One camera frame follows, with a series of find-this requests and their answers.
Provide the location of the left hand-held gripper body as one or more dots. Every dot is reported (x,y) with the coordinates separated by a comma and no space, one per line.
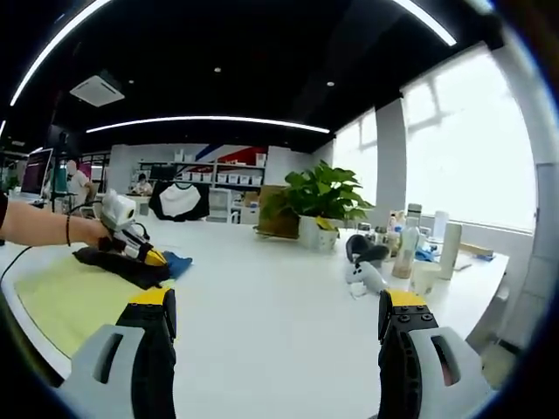
(118,209)

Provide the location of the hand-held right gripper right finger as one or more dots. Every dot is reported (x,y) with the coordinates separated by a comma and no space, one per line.
(402,349)

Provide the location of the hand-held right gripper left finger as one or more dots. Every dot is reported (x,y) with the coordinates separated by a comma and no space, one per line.
(153,349)

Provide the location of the yellow grey blue garment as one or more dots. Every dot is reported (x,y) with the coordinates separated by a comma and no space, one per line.
(87,297)

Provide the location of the person's left hand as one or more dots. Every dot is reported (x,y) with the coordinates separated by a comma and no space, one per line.
(98,235)

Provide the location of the white desk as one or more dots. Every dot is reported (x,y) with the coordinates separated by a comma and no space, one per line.
(143,207)

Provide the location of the black monitor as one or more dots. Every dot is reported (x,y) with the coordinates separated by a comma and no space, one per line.
(161,172)

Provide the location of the black and white shirt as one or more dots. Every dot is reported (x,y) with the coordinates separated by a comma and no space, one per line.
(179,201)

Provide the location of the teal cloth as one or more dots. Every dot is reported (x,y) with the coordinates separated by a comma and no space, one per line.
(61,181)

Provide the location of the tall white paper cup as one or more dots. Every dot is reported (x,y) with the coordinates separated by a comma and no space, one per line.
(425,279)

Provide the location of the white handheld controller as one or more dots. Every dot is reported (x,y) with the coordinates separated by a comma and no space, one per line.
(371,277)

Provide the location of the open silver laptop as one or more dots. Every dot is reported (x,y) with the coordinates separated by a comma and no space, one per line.
(37,172)

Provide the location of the clear plastic drink bottle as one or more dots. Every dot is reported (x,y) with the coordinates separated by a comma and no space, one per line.
(404,257)

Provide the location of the blue crumpled cloth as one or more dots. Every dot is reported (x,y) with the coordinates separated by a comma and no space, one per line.
(425,254)

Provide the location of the white thermos bottle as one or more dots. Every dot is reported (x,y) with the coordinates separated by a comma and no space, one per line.
(450,253)

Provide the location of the white low cabinet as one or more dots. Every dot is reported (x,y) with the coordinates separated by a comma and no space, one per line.
(249,214)

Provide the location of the shelf of white storage boxes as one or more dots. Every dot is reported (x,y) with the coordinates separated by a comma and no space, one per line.
(236,178)

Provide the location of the ceiling air conditioner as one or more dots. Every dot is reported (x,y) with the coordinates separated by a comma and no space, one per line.
(98,91)

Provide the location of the group of small jars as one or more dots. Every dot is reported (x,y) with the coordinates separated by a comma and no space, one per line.
(380,231)

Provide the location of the long ceiling light strip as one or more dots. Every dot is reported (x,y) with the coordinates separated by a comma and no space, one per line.
(196,118)

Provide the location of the printed paper cup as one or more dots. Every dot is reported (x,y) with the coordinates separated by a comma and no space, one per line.
(327,240)

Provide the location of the white translucent bottle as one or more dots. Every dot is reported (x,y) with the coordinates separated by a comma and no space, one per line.
(441,220)

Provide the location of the grey capped white bottle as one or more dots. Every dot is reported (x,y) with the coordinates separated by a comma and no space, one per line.
(414,211)

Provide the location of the brown cardboard box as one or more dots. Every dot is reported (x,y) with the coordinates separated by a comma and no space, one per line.
(279,227)

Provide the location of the yellow packet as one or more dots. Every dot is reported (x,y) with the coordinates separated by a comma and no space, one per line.
(324,223)

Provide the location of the green plant in white pot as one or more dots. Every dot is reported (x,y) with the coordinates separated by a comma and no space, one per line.
(323,187)

